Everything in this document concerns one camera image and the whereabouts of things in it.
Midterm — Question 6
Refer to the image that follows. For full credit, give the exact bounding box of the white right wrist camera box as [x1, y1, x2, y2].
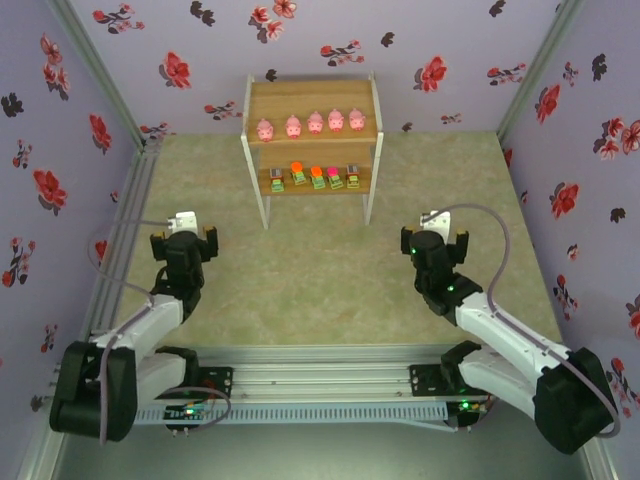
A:
[420, 209, 452, 234]

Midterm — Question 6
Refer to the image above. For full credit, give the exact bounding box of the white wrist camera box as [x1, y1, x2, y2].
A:
[166, 211, 197, 232]
[420, 209, 452, 234]

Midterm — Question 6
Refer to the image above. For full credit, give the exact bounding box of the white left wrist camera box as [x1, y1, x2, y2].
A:
[166, 211, 197, 232]

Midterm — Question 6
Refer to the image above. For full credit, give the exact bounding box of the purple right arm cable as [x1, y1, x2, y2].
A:
[427, 202, 623, 441]

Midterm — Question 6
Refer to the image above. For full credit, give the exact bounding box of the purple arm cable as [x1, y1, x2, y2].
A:
[427, 202, 623, 441]
[87, 217, 232, 445]

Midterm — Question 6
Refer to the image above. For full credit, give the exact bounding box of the aluminium side rail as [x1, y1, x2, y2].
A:
[89, 144, 162, 346]

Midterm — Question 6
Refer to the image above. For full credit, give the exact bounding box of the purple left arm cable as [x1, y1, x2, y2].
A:
[87, 217, 232, 445]

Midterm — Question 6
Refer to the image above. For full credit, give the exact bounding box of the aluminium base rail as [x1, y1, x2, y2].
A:
[49, 342, 599, 401]

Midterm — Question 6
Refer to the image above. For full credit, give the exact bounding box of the wooden shelf with white frame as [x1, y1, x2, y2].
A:
[241, 71, 386, 230]

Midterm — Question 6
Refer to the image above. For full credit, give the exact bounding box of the aluminium frame post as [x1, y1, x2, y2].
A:
[496, 0, 586, 146]
[47, 0, 159, 151]
[579, 434, 624, 480]
[14, 414, 69, 480]

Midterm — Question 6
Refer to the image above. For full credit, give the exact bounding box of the white slotted cable duct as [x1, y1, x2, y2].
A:
[134, 402, 449, 426]

